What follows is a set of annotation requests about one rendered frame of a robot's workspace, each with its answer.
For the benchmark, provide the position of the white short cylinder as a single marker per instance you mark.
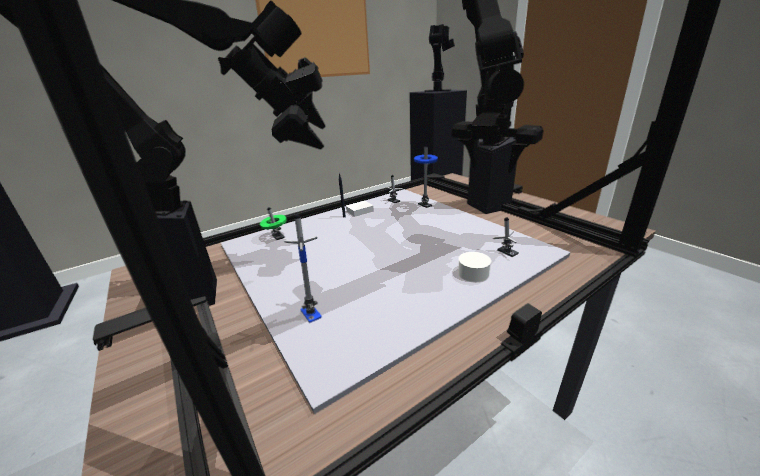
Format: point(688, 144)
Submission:
point(474, 266)

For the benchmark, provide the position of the green ring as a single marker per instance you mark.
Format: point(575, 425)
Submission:
point(279, 223)

